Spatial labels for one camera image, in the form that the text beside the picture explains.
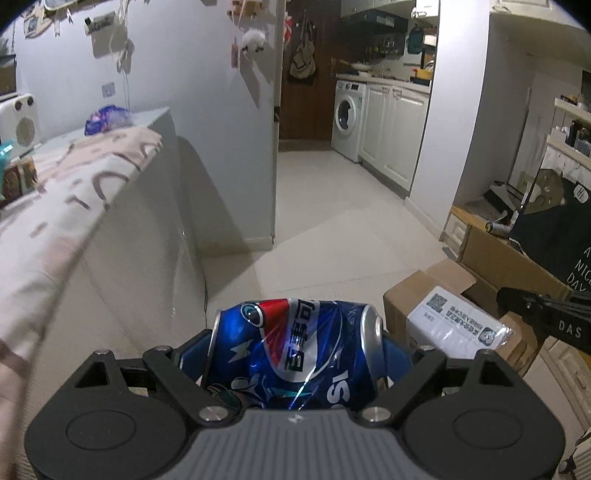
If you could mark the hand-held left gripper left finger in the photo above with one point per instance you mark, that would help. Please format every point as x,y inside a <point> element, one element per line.
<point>189,353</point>

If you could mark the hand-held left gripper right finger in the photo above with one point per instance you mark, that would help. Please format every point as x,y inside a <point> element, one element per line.
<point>397,357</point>

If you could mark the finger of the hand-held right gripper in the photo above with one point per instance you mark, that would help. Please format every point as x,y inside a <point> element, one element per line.
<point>517,300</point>

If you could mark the blue crushed soda can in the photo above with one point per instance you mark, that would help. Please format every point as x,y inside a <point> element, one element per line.
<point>295,350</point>

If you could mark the blue clear plastic bag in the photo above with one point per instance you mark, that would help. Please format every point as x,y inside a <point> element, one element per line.
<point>5,150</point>

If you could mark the hanging shoulder bag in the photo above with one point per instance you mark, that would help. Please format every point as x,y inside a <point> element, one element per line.
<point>302,60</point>

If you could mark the large flat cardboard box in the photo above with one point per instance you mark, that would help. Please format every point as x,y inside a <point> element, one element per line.
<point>503,263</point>

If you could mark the labelled cardboard box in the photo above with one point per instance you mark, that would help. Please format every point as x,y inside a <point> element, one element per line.
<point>415,295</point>

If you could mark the small metal cylinder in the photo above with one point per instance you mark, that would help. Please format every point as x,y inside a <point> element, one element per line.
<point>497,227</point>

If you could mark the black tote bag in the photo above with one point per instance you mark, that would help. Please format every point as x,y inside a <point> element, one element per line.
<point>554,230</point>

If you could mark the low white cabinet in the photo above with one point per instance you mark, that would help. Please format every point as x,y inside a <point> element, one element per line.
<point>457,230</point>

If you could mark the white bed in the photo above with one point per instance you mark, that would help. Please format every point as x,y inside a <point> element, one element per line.
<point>138,254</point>

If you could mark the white storage shelf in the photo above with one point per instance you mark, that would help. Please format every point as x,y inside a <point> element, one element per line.
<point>572,124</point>

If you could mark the printed blanket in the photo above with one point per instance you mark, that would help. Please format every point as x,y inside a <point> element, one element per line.
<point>69,184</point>

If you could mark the white lower kitchen cabinets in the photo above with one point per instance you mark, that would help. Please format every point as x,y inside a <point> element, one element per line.
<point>392,134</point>

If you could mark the white washing machine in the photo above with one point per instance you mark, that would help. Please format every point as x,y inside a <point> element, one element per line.
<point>348,120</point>

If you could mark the yellow kitchen container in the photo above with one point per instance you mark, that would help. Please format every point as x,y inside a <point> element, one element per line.
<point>422,73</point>

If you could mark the purple snack bag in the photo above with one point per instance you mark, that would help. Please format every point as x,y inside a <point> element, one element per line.
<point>108,120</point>

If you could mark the brown wooden door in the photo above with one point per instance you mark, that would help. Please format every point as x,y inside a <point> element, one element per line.
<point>304,110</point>

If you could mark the blue cutting board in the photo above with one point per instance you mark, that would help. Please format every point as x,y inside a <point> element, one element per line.
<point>414,40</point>

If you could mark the white space heater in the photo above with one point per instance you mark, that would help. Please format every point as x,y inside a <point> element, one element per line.
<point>21,122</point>

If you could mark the black range hood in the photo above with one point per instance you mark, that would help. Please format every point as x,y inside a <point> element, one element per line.
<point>374,19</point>

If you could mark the white plush sheep toy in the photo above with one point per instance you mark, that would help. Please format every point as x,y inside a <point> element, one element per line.
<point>253,40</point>

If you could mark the white wall outlet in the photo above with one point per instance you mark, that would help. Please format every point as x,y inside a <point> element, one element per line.
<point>108,89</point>

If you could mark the small wall shelf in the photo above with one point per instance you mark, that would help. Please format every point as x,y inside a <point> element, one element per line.
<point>99,22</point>

